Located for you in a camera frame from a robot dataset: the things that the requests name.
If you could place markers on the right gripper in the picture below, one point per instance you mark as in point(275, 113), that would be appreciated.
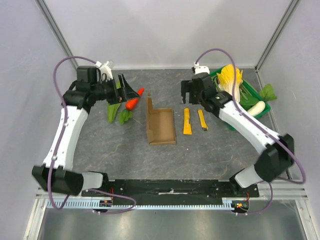
point(188, 88)

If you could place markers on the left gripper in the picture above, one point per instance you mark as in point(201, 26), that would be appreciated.
point(127, 92)

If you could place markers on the yellow utility knife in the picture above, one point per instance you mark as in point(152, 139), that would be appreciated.
point(203, 123)

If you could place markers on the brown cardboard express box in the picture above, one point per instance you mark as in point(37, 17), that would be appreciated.
point(160, 124)

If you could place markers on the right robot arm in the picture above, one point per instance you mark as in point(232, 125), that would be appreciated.
point(272, 148)

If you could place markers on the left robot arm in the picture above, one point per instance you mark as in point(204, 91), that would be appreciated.
point(92, 84)

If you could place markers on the orange carrot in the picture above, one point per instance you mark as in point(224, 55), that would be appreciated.
point(131, 104)

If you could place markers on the green leafy lettuce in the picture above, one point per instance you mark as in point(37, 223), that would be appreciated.
point(112, 111)

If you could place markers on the yellow napa cabbage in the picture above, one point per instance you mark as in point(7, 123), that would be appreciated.
point(230, 80)

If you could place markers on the green bok choy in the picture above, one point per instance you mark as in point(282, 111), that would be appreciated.
point(248, 101)

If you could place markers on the white radish with leaves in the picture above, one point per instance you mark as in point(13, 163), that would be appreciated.
point(267, 94)

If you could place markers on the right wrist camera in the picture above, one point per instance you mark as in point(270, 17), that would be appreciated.
point(198, 69)

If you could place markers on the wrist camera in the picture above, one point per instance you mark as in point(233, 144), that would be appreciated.
point(198, 69)
point(105, 70)

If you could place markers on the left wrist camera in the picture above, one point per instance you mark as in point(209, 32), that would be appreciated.
point(105, 70)

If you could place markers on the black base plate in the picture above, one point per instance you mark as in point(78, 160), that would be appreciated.
point(213, 187)

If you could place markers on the grey slotted cable duct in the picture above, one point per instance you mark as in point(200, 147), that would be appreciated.
point(101, 204)

